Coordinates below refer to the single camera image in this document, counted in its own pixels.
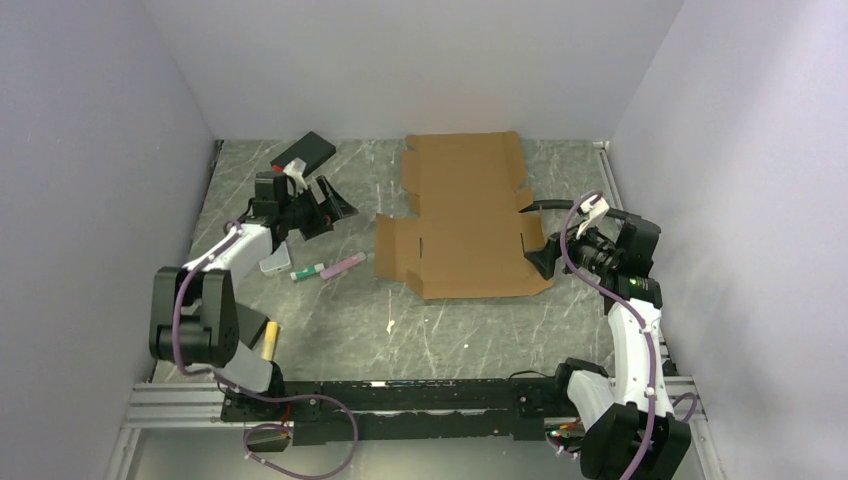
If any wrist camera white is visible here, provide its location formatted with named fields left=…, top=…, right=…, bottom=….
left=575, top=192, right=610, bottom=239
left=272, top=158, right=307, bottom=196

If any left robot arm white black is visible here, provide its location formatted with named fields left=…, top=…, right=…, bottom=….
left=148, top=171, right=358, bottom=420

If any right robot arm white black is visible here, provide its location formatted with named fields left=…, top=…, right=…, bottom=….
left=525, top=210, right=692, bottom=479

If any aluminium frame rail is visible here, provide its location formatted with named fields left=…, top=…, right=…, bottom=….
left=123, top=383, right=224, bottom=429

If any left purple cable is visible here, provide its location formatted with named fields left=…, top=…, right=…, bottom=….
left=170, top=219, right=360, bottom=480

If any black triangular plate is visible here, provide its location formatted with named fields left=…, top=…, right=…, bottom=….
left=236, top=303, right=269, bottom=349

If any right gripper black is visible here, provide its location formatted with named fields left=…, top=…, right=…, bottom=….
left=524, top=214, right=620, bottom=280

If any clear plastic lid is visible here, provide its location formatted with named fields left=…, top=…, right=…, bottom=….
left=259, top=242, right=292, bottom=276

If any black flat box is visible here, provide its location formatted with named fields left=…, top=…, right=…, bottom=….
left=270, top=131, right=337, bottom=176

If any pink marker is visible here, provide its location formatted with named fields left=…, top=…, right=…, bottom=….
left=319, top=252, right=367, bottom=280

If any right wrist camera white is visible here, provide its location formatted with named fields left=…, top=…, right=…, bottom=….
left=575, top=192, right=610, bottom=239

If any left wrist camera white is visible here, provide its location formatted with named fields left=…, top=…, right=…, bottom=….
left=272, top=158, right=307, bottom=196

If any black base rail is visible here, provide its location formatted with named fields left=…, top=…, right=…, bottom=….
left=221, top=377, right=578, bottom=446

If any green white marker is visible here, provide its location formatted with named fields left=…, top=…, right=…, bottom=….
left=290, top=263, right=325, bottom=282

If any black foam tube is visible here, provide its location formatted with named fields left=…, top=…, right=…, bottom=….
left=520, top=199, right=631, bottom=220

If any brown cardboard box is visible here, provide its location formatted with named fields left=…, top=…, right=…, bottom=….
left=375, top=131, right=552, bottom=299

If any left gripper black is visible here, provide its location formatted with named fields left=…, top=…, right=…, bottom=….
left=280, top=176, right=357, bottom=240

